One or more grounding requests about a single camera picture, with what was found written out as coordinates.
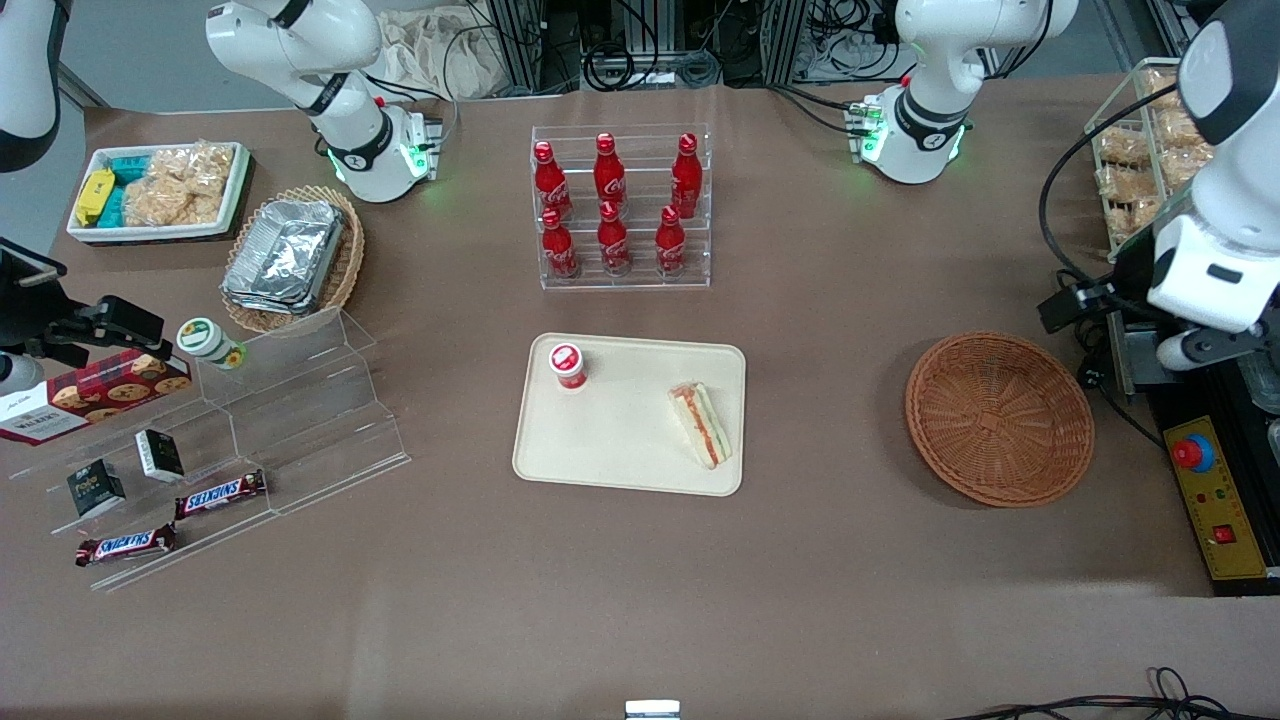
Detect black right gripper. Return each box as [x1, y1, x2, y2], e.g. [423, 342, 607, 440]
[0, 240, 166, 367]

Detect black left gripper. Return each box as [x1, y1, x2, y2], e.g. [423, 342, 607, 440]
[1038, 240, 1152, 335]

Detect triangle sandwich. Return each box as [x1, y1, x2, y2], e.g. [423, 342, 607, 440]
[668, 382, 734, 470]

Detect empty brown wicker basket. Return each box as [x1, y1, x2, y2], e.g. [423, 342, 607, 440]
[905, 332, 1096, 509]

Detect light wicker basket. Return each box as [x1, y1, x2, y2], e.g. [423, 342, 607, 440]
[220, 185, 366, 336]

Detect cream plastic tray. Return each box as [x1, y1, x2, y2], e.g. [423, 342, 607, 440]
[512, 332, 748, 498]

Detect yellow snack packet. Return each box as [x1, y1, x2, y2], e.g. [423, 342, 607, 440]
[75, 168, 117, 227]

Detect red tartan cookie box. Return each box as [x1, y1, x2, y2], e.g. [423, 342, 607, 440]
[0, 348, 192, 447]

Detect bagged pastry snack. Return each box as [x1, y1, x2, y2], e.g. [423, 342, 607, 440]
[1105, 195, 1167, 246]
[1145, 70, 1217, 193]
[1094, 128, 1153, 171]

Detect clear bag of crackers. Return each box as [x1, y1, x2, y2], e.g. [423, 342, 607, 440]
[150, 140, 237, 199]
[122, 175, 227, 229]

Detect teal snack packet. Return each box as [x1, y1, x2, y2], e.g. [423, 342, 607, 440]
[98, 153, 153, 229]

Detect green lid white bottle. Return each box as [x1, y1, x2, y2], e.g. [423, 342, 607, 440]
[177, 317, 247, 371]

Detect black box white side label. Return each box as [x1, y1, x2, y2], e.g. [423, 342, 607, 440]
[135, 428, 186, 483]

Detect clear acrylic stepped stand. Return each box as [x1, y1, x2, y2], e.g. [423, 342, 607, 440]
[8, 395, 246, 594]
[198, 305, 412, 518]

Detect glass display case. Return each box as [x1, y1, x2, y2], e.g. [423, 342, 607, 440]
[1085, 57, 1216, 264]

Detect white plastic crate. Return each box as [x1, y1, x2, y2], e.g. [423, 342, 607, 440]
[65, 140, 252, 246]

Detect black box gold Face print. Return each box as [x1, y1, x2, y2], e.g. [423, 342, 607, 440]
[67, 458, 128, 519]

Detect steel pan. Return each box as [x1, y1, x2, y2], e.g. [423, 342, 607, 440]
[1240, 355, 1280, 416]

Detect stacked foil containers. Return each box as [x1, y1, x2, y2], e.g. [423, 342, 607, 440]
[222, 198, 346, 316]

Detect Snickers chocolate bar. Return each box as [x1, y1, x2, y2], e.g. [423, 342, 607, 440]
[175, 469, 268, 521]
[75, 523, 178, 568]

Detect yellow control panel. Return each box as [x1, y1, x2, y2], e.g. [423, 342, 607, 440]
[1163, 415, 1271, 583]

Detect red cola bottle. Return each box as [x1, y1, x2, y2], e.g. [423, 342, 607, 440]
[593, 132, 628, 213]
[540, 207, 581, 279]
[533, 140, 573, 221]
[597, 200, 633, 276]
[670, 132, 704, 219]
[655, 205, 689, 278]

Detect beige cloth bag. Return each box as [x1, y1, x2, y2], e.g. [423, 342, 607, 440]
[375, 8, 511, 101]

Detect clear acrylic bottle rack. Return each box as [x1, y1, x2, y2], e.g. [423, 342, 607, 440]
[530, 123, 713, 291]

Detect red yogurt drink bottle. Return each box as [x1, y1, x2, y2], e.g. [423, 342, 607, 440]
[547, 342, 589, 392]

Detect black power cable with plug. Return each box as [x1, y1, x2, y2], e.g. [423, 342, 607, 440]
[1073, 358, 1167, 451]

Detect metal bracket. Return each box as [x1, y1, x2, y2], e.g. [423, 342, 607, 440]
[1105, 320, 1177, 401]

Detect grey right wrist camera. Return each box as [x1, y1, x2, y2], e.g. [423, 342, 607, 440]
[0, 352, 46, 398]

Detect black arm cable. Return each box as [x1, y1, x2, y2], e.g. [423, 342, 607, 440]
[1037, 92, 1201, 321]

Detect black floor cable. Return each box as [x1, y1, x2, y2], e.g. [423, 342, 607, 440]
[945, 667, 1280, 720]

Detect equipment rack with cables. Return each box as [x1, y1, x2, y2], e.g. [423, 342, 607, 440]
[478, 0, 906, 98]

